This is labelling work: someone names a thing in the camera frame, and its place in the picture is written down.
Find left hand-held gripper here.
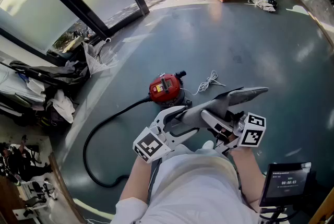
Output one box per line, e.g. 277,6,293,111
132,105,201,164

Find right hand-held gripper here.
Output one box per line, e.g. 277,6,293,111
200,109,267,158

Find red canister vacuum cleaner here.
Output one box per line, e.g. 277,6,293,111
148,69,194,111

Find person's left forearm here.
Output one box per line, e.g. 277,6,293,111
119,156,155,203

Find person's right forearm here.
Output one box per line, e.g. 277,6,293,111
229,148,267,213

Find white plastic bag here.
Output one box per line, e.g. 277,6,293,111
82,37,120,78

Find person's light blue jeans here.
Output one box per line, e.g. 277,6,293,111
171,142,230,160

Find person's white shirt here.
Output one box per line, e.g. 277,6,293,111
111,148,261,224

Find black timer display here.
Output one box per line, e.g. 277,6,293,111
259,162,313,208

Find white crumpled cloth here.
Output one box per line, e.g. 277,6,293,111
46,89,76,124

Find black framed glass door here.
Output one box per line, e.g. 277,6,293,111
0,0,151,67

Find white and blue cloth heap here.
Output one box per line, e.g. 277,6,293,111
247,0,278,13

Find black office chair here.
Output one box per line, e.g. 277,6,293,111
23,180,57,209

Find white cable bundle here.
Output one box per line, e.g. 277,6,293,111
192,69,227,96

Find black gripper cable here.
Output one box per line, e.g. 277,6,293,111
147,157,162,205
233,161,260,215

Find black vacuum hose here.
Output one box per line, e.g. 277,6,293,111
82,96,152,188

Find black monitor mount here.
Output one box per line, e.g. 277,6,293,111
258,204,300,224

